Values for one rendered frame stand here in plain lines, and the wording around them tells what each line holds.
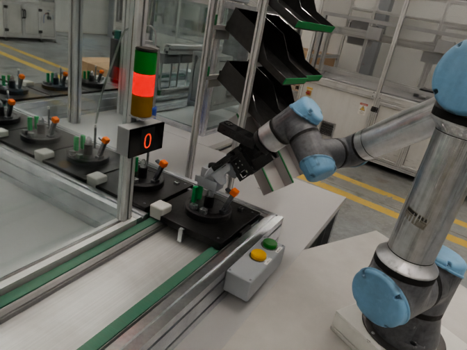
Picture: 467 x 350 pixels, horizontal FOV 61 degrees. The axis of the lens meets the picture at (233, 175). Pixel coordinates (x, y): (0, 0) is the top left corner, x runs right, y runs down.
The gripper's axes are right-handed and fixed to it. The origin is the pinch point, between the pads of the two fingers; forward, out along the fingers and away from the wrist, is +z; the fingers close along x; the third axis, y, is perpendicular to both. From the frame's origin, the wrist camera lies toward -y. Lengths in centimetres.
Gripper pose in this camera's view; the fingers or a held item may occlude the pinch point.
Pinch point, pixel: (210, 171)
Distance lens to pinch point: 112.8
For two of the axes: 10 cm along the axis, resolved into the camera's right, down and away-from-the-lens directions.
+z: -6.9, 4.7, 5.5
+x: 4.9, -2.6, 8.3
